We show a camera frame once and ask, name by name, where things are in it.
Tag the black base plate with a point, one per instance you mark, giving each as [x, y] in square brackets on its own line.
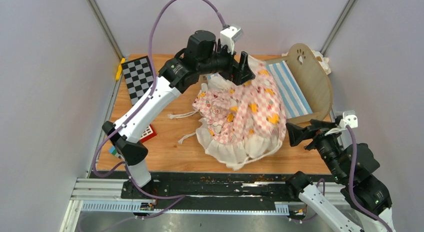
[188, 183]

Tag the yellow clip on frame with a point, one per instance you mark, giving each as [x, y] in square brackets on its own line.
[119, 69]

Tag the blue green grey block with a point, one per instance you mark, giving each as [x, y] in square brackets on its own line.
[113, 151]

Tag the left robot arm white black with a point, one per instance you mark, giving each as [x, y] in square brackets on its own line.
[203, 55]

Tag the pink checkered duck cushion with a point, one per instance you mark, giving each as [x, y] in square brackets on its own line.
[240, 124]

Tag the wooden pet bed striped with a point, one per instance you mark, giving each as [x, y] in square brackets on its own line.
[304, 86]

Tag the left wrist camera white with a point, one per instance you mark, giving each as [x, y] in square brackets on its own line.
[229, 36]

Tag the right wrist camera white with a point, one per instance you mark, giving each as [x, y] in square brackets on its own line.
[342, 121]

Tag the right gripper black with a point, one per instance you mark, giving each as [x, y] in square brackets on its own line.
[296, 133]

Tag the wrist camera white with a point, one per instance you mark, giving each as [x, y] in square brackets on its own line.
[229, 36]
[342, 121]

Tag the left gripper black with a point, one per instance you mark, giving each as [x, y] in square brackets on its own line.
[239, 72]

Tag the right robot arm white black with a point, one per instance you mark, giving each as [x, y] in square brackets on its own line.
[352, 165]

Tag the cream pillow brown spots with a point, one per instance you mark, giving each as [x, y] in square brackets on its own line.
[323, 61]

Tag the black grey chessboard box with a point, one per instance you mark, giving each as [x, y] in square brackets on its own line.
[138, 77]

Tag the red white window brick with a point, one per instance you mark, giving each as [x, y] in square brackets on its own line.
[148, 134]

